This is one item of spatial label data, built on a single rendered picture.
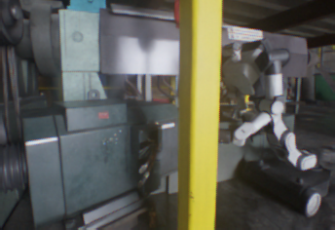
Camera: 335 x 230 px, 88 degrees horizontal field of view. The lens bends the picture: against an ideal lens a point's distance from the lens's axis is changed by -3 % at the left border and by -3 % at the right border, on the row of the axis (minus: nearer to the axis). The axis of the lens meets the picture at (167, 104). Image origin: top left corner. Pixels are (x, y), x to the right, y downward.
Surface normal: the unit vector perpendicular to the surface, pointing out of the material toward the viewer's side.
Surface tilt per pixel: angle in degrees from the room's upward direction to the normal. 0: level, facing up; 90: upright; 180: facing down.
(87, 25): 90
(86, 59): 90
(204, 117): 90
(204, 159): 90
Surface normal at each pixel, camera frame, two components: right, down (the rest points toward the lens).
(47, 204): 0.65, 0.09
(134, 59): 0.37, 0.11
